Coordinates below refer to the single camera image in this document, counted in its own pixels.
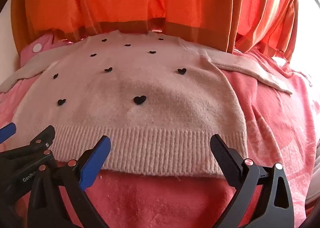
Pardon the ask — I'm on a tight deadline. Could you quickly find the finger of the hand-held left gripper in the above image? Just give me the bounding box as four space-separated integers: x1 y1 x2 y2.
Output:
0 122 17 142
0 125 56 168

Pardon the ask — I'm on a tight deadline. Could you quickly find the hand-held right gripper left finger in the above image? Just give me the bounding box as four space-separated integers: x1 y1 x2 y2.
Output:
27 135 112 228

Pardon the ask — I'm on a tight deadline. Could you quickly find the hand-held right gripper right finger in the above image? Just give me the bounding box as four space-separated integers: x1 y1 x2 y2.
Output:
210 134 295 228

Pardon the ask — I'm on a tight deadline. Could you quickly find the pink flower-print blanket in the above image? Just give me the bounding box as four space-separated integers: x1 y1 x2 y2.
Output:
0 43 320 228

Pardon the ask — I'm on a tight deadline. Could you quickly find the pink pillow with white dots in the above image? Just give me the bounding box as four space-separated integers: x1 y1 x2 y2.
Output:
20 33 73 66

